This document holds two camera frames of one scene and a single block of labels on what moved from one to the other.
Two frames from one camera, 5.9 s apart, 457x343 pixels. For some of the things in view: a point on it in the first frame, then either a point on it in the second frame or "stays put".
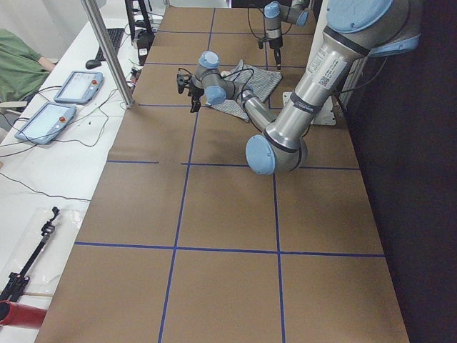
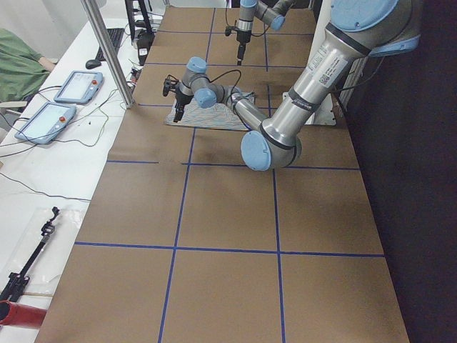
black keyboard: (116, 35) stays put
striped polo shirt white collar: (260, 82) → (219, 116)
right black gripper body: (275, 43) → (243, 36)
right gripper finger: (278, 56) → (242, 41)
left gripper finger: (196, 106) → (179, 111)
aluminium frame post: (109, 53) stays put
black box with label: (144, 41) stays put
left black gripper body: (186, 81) → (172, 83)
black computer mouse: (92, 63) stays put
